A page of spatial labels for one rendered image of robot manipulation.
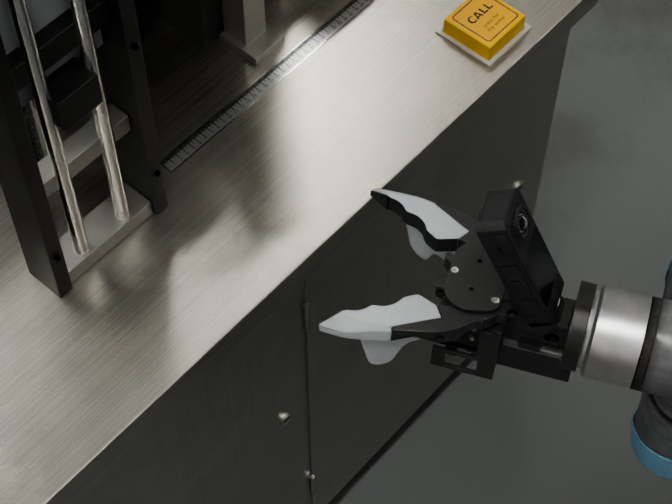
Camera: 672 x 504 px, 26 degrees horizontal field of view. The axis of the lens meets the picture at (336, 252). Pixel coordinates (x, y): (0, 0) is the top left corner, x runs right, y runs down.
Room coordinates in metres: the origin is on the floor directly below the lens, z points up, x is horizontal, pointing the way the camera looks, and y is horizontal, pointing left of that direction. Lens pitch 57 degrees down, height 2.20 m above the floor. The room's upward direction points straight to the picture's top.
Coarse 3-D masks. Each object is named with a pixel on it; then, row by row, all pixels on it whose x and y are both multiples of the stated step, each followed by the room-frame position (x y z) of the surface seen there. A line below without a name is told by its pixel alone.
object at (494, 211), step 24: (504, 192) 0.63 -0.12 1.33; (480, 216) 0.61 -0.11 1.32; (504, 216) 0.61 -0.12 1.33; (528, 216) 0.62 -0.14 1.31; (480, 240) 0.60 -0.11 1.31; (504, 240) 0.59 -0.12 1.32; (528, 240) 0.61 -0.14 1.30; (504, 264) 0.59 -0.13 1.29; (528, 264) 0.59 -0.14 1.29; (552, 264) 0.61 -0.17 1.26; (528, 288) 0.58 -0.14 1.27; (552, 288) 0.60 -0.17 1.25; (528, 312) 0.58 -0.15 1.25; (552, 312) 0.58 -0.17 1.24
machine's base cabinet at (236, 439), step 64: (512, 128) 1.19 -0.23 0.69; (448, 192) 1.09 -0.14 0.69; (384, 256) 1.00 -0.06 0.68; (320, 320) 0.91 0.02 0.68; (256, 384) 0.82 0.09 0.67; (320, 384) 0.91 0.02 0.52; (384, 384) 1.01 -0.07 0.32; (128, 448) 0.68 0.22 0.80; (192, 448) 0.74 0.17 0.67; (256, 448) 0.81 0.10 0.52; (320, 448) 0.90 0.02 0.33
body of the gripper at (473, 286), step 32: (448, 256) 0.63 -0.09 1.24; (480, 256) 0.63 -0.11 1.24; (448, 288) 0.60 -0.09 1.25; (480, 288) 0.60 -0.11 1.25; (512, 320) 0.58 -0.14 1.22; (576, 320) 0.57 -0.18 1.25; (448, 352) 0.57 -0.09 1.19; (480, 352) 0.57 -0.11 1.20; (512, 352) 0.57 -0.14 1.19; (544, 352) 0.57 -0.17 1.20; (576, 352) 0.55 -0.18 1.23
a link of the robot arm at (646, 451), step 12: (648, 396) 0.55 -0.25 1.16; (648, 408) 0.54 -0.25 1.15; (636, 420) 0.56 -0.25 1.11; (648, 420) 0.54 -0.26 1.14; (660, 420) 0.53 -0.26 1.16; (636, 432) 0.55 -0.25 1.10; (648, 432) 0.54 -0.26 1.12; (660, 432) 0.53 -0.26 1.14; (636, 444) 0.54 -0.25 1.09; (648, 444) 0.53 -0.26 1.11; (660, 444) 0.52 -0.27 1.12; (636, 456) 0.54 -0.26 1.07; (648, 456) 0.53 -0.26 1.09; (660, 456) 0.52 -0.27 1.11; (648, 468) 0.53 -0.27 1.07; (660, 468) 0.52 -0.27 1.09
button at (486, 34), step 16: (480, 0) 1.20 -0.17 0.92; (496, 0) 1.20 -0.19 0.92; (448, 16) 1.18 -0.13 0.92; (464, 16) 1.18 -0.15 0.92; (480, 16) 1.18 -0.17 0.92; (496, 16) 1.18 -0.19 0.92; (512, 16) 1.18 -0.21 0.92; (448, 32) 1.17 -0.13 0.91; (464, 32) 1.15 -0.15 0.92; (480, 32) 1.15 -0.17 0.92; (496, 32) 1.15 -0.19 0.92; (512, 32) 1.16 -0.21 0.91; (480, 48) 1.14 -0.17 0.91; (496, 48) 1.14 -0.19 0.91
